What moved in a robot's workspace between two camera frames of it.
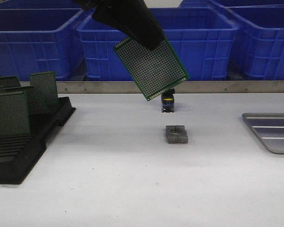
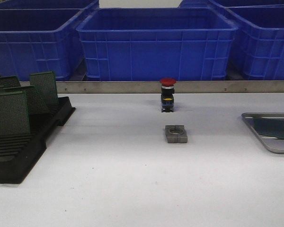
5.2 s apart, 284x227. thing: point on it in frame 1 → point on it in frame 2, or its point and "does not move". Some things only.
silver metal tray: (275, 130) does not move
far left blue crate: (41, 5) does not move
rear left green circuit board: (5, 82) does not move
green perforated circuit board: (155, 71) → (272, 126)
